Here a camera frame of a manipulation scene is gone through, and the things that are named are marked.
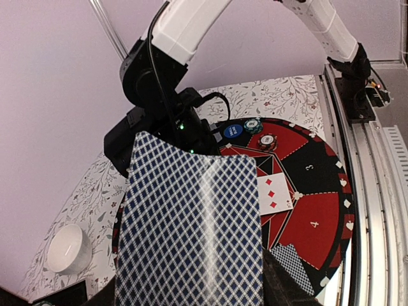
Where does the dealt blue playing card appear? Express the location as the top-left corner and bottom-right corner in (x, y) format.
(270, 244), (315, 296)

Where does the white ceramic bowl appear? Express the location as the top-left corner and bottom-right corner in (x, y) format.
(47, 224), (92, 275)

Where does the three of diamonds card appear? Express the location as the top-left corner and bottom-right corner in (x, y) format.
(257, 173), (293, 216)

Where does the blue small blind button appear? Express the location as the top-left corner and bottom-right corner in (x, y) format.
(223, 124), (244, 139)

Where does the green fifty poker chip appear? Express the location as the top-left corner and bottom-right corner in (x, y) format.
(244, 118), (263, 135)

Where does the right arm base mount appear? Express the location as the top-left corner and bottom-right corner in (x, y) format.
(335, 67), (391, 124)

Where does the round red black poker mat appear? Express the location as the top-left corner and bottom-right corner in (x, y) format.
(113, 118), (354, 296)

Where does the aluminium poker chip case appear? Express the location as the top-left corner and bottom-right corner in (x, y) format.
(1, 280), (88, 305)

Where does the right aluminium frame post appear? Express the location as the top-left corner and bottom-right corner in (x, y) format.
(89, 0), (128, 61)

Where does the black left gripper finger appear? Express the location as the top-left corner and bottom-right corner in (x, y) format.
(263, 250), (321, 306)

